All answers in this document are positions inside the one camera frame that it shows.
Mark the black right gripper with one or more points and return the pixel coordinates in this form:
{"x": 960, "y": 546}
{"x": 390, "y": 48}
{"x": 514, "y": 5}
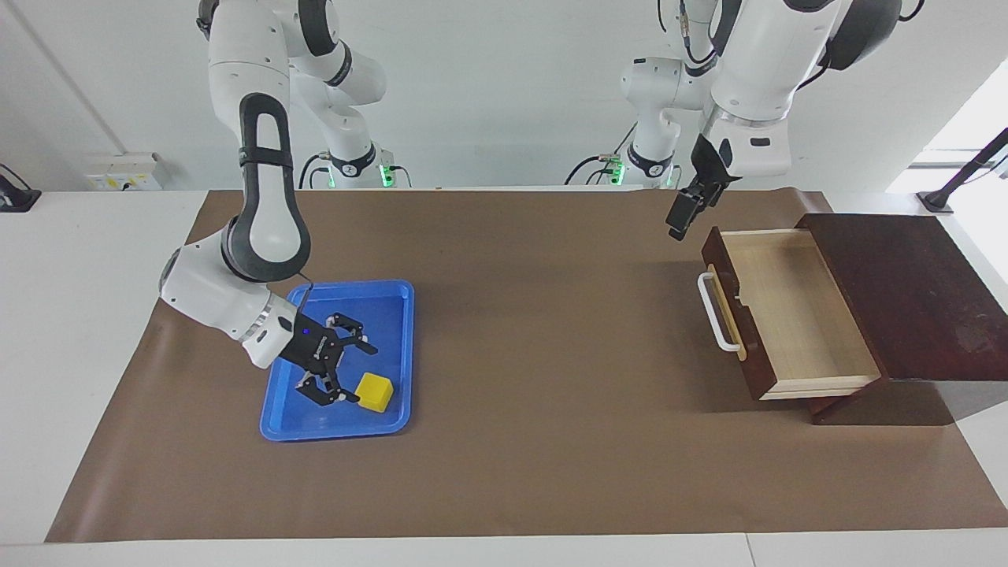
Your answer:
{"x": 311, "y": 346}

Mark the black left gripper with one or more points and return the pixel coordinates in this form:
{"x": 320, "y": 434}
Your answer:
{"x": 713, "y": 177}

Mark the yellow cube block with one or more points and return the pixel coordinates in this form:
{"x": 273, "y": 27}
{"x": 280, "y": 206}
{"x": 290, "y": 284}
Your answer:
{"x": 373, "y": 392}

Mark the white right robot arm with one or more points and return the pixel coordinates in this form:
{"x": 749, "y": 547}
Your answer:
{"x": 268, "y": 213}

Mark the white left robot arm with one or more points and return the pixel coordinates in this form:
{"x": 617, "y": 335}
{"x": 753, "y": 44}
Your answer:
{"x": 756, "y": 55}

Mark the dark wooden drawer cabinet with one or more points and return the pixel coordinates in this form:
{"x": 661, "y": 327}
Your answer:
{"x": 929, "y": 299}

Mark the blue plastic tray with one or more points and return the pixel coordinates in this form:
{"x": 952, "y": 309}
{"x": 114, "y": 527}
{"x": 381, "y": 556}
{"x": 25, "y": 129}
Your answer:
{"x": 390, "y": 303}

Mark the brown paper table mat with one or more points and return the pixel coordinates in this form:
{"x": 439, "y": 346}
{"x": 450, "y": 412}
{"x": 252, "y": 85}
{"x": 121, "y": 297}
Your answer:
{"x": 551, "y": 394}

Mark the black camera stand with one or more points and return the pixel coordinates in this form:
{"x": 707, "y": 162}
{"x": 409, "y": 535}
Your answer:
{"x": 16, "y": 198}
{"x": 965, "y": 169}

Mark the white wall outlet box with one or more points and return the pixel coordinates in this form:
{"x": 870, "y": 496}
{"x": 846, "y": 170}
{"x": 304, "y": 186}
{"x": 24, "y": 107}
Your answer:
{"x": 122, "y": 173}

